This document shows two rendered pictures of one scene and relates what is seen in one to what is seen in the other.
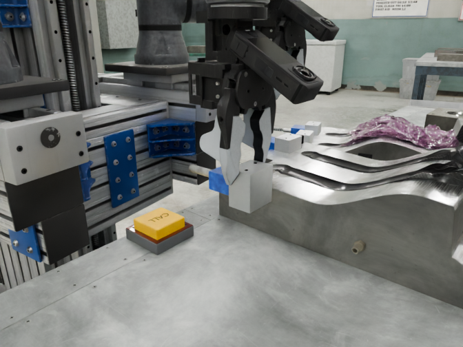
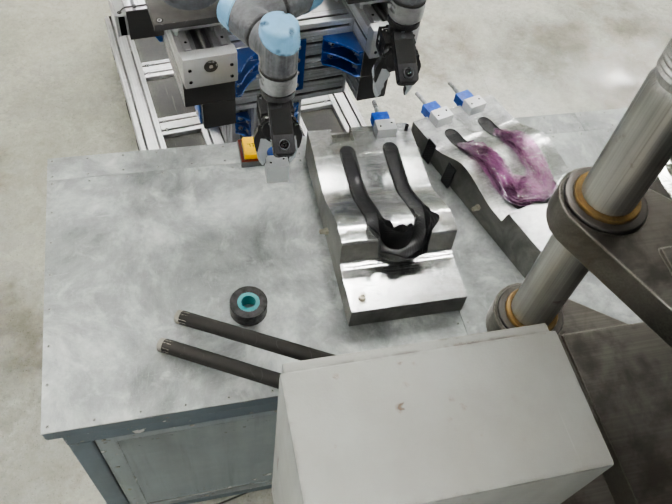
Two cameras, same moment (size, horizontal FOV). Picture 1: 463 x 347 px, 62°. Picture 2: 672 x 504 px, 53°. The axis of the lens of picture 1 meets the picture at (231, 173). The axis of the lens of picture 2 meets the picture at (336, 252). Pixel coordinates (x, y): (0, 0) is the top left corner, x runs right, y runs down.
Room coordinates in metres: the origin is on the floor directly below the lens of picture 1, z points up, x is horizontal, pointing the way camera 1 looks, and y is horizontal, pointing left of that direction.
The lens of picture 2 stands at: (-0.32, -0.67, 2.09)
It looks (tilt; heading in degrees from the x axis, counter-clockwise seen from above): 55 degrees down; 30
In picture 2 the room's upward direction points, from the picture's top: 10 degrees clockwise
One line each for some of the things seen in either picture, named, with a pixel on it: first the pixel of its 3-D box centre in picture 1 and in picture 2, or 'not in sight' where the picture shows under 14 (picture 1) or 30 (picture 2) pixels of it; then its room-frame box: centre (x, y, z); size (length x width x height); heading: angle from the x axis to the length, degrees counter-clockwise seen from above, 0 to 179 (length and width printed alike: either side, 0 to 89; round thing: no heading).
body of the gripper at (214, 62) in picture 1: (232, 60); (276, 106); (0.50, 0.00, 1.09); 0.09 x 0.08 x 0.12; 50
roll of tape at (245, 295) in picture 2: not in sight; (248, 305); (0.22, -0.17, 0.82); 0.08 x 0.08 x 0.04
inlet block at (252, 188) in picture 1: (224, 177); (273, 153); (0.51, 0.01, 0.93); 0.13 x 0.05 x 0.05; 50
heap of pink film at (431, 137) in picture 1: (399, 129); (512, 159); (0.91, -0.41, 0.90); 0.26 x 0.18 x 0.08; 67
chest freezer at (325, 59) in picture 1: (300, 65); not in sight; (7.68, -1.32, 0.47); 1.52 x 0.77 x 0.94; 62
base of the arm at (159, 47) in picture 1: (161, 44); not in sight; (1.12, 0.19, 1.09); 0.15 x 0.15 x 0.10
